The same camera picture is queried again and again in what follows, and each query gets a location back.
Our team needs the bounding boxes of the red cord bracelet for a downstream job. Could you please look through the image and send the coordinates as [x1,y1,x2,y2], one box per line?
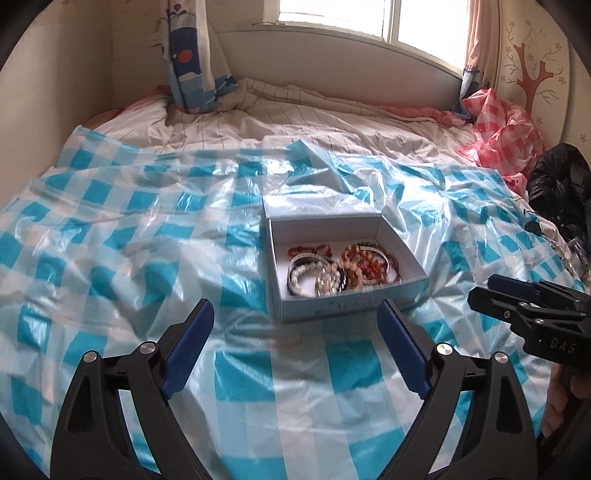
[286,244,335,260]

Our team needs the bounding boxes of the white Meltykiss jewelry box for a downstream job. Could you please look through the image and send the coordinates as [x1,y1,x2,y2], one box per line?
[263,191,428,323]

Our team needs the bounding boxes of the right hand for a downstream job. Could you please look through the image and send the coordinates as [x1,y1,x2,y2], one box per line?
[541,364,579,438]

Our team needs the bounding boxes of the black plastic bag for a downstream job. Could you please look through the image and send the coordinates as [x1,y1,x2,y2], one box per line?
[527,143,590,243]

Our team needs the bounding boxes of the blue checkered plastic sheet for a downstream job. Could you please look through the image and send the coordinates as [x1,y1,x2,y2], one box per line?
[1,128,582,479]

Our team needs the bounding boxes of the red checkered plastic bag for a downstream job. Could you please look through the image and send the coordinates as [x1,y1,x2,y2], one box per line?
[458,88,547,199]

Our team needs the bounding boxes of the wardrobe with tree decal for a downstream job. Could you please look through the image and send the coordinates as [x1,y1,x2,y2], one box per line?
[496,1,590,158]

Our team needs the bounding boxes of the pink curtain right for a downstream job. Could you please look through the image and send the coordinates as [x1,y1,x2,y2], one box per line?
[452,0,501,122]

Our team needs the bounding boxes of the beige striped bedsheet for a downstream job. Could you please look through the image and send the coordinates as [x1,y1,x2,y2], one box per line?
[85,79,477,165]

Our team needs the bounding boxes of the window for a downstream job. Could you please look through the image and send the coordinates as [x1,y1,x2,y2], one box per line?
[270,0,470,71]

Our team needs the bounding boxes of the white headboard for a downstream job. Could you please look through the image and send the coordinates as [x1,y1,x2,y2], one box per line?
[217,25,461,110]

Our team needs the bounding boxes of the blue cartoon curtain left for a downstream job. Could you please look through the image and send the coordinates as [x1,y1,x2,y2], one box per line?
[159,0,238,114]

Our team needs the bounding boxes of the amber bead bracelet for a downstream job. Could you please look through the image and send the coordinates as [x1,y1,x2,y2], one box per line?
[339,242,390,292]

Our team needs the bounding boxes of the pink bead bracelet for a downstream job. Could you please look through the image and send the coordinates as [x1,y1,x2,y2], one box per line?
[314,264,348,298]

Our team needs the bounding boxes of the white bead bracelet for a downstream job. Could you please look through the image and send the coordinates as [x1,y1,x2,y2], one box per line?
[288,258,332,298]

